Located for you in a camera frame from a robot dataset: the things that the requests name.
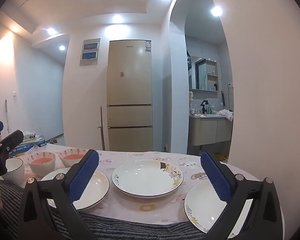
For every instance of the bathroom mirror cabinet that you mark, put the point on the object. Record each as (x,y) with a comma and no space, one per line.
(202,73)

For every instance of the yellow floor item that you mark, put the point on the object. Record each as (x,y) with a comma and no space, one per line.
(220,157)

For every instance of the green white book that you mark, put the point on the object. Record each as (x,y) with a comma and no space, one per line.
(35,140)

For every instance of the white cartoon print plate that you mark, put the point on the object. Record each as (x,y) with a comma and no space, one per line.
(145,177)
(202,205)

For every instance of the fridge label sticker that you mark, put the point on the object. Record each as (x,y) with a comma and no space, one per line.
(148,46)

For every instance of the stack of books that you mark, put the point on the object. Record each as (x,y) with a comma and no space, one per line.
(27,148)

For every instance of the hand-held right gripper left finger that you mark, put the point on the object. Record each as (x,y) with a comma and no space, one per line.
(82,177)

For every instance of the white ribbed bowl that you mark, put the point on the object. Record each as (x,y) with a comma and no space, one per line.
(13,172)

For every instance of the grey wall panel box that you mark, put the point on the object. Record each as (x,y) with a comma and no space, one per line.
(90,52)

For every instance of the pink cartoon print tablecloth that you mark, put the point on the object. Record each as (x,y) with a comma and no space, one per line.
(130,206)

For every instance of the white flat box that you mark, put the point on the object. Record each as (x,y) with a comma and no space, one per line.
(29,135)

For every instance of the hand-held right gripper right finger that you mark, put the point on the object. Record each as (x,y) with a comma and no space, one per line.
(215,177)

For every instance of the ceiling spotlight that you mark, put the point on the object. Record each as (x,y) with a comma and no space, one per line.
(62,47)
(216,10)
(50,30)
(117,18)

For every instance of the pale plush figure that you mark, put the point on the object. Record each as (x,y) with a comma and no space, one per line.
(191,98)

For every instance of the black faucet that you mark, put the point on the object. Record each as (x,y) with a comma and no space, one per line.
(204,106)

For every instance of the plain white black-rimmed plate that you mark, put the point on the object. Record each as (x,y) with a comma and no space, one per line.
(97,187)

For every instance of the white towel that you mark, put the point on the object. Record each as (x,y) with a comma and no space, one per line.
(227,114)

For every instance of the pink fridge magnet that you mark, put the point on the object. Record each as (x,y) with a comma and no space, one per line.
(121,74)

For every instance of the pink carrot print bowl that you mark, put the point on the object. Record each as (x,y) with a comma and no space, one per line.
(71,158)
(41,165)

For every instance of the green bottle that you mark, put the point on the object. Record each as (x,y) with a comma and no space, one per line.
(209,109)

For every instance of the beige vanity cabinet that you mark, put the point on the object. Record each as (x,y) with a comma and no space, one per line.
(207,130)

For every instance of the black brush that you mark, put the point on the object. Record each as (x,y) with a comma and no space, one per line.
(223,100)

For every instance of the dark hanging cloth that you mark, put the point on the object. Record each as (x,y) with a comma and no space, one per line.
(189,61)

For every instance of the white wall socket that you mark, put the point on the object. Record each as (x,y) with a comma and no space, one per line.
(165,147)

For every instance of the beige refrigerator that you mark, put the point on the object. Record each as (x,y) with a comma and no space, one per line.
(130,92)

